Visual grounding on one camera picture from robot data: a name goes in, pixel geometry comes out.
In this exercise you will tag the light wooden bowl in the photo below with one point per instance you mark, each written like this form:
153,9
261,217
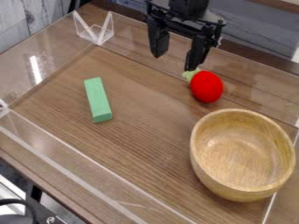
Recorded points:
242,154

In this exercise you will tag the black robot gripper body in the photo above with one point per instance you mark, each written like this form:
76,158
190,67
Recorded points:
188,17

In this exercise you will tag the red felt strawberry toy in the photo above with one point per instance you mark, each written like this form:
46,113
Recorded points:
206,85

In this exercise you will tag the clear acrylic corner bracket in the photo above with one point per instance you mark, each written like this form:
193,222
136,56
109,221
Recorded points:
97,34

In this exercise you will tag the black table leg bracket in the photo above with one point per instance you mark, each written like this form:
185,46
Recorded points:
45,215

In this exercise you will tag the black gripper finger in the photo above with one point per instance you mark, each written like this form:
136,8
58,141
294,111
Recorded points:
201,46
158,37

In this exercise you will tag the clear acrylic tray wall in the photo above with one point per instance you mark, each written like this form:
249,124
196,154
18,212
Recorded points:
122,171

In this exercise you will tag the green rectangular block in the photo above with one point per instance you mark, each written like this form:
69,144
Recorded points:
98,100

